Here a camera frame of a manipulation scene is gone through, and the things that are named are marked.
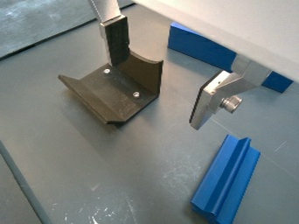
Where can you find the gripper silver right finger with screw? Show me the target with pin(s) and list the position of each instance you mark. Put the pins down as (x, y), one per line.
(220, 91)

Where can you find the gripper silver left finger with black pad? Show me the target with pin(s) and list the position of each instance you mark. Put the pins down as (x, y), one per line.
(114, 29)

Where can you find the blue star-profile bar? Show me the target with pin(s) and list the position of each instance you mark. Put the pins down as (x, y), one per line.
(225, 183)

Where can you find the black curved fixture stand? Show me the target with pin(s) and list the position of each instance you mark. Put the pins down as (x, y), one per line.
(118, 91)

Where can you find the blue shape-sorter block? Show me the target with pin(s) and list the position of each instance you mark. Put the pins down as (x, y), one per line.
(189, 42)

